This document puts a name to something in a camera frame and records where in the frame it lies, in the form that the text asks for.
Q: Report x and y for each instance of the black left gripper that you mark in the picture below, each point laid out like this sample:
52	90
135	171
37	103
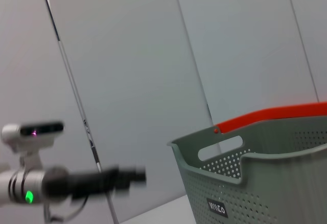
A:
81	183

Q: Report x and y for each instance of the grey perforated storage bin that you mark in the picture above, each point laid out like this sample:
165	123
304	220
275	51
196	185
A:
255	188

